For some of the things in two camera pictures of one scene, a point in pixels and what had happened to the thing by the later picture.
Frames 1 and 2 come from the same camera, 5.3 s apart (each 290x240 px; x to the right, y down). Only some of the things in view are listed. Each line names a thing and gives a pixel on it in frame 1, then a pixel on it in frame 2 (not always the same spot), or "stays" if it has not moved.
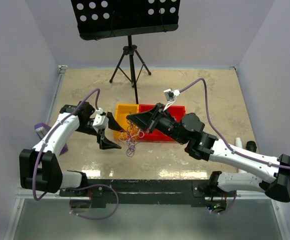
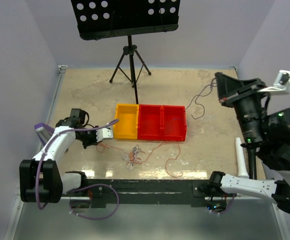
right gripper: (147, 120) -> (229, 89)
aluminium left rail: (62, 70) stays
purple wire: (130, 152) -> (200, 95)
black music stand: (97, 19) stays
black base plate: (144, 193) stays
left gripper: (105, 143) -> (85, 144)
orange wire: (132, 130) -> (101, 148)
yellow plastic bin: (122, 111) stays
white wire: (132, 136) -> (132, 157)
